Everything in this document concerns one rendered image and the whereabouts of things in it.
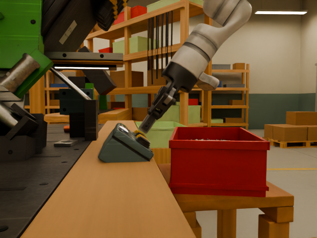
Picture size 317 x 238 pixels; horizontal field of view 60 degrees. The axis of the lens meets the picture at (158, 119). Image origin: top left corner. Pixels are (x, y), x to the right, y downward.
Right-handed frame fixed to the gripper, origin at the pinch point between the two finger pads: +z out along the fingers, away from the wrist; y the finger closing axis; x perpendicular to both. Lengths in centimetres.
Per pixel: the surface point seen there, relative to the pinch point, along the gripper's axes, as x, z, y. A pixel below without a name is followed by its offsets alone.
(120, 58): -14.1, -10.0, -13.7
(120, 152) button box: -2.5, 6.2, 12.8
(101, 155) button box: -4.9, 8.4, 12.8
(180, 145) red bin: 8.4, -0.4, 2.0
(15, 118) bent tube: -21.5, 12.8, 6.2
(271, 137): 314, -125, -520
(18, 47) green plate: -30.9, 2.0, -1.0
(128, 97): -3, -8, -329
